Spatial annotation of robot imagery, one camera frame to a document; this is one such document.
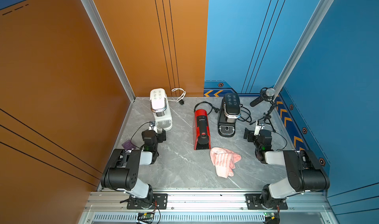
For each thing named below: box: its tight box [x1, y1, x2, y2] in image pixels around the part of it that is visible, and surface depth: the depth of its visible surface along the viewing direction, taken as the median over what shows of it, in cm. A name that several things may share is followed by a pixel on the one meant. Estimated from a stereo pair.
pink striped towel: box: [210, 147, 242, 179], surface depth 85 cm
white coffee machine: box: [149, 87, 173, 131], surface depth 91 cm
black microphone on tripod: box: [249, 86, 276, 133], surface depth 93 cm
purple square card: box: [121, 139, 137, 150], surface depth 90 cm
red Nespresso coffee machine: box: [193, 108, 212, 151], surface depth 83 cm
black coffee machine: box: [217, 92, 242, 138], surface depth 89 cm
